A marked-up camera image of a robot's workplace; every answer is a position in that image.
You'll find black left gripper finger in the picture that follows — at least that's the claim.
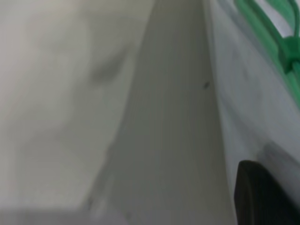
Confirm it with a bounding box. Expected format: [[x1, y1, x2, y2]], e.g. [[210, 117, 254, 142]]
[[233, 160, 300, 225]]

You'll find green zipper slider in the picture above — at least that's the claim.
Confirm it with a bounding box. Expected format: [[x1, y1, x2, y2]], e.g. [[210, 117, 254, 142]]
[[282, 36, 300, 75]]

